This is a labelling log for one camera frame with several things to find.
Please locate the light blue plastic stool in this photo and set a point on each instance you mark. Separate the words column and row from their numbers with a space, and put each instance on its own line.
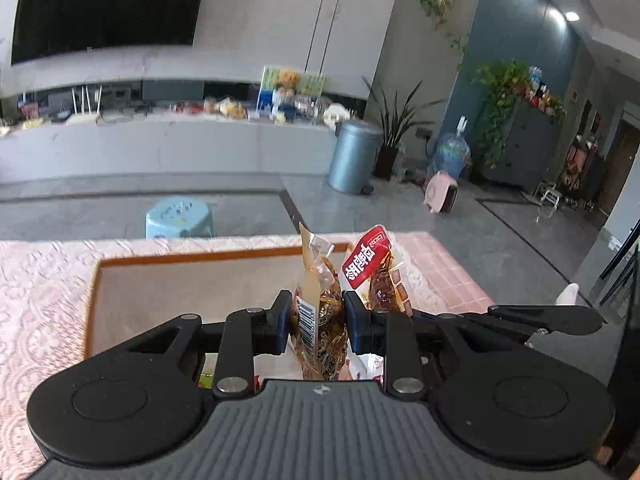
column 179, row 217

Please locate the orange cardboard box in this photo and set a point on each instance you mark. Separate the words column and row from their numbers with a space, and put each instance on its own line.
column 132, row 295

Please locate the black wall television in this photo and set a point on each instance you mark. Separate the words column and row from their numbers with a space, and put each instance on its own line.
column 44, row 28

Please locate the green sausage snack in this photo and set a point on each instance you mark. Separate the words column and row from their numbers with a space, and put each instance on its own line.
column 206, row 379

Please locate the trailing green ivy plant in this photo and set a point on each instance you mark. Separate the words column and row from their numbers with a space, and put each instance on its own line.
column 507, row 84

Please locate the person leg white sock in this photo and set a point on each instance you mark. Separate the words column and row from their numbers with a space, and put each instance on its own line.
column 568, row 296

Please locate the blue water jug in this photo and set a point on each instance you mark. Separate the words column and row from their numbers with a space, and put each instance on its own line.
column 452, row 152

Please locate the small white step stool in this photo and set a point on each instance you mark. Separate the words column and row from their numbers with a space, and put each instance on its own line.
column 549, row 199

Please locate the pink small heater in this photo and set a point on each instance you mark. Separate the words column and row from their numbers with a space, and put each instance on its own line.
column 441, row 193

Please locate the white wifi router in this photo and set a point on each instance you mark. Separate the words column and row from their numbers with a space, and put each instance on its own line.
column 87, row 106

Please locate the grey pedal trash bin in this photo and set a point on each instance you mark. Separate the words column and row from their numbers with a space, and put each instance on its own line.
column 354, row 156

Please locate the white long tv cabinet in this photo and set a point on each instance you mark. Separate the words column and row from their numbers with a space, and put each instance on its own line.
column 165, row 144

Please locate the pink lace tablecloth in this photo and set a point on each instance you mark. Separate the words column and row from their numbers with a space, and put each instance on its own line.
column 64, row 301

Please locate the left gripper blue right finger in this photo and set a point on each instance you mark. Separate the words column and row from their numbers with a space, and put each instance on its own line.
column 389, row 335

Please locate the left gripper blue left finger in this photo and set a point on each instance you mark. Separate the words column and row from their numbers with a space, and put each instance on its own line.
column 248, row 333

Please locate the tall green potted plant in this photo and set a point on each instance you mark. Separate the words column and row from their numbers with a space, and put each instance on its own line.
column 396, row 118

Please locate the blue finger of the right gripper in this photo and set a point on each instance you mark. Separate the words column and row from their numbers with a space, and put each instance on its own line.
column 570, row 320
column 449, row 334

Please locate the brown nut snack pack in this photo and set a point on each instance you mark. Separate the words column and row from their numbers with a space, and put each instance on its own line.
column 317, row 320

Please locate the grey drawer cabinet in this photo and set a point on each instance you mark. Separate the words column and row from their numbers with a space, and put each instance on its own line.
column 531, row 138

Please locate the red brown meat snack pack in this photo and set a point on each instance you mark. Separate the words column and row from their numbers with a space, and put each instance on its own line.
column 374, row 270

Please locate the teddy bear toy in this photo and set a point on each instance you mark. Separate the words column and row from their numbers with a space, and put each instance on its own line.
column 285, row 87

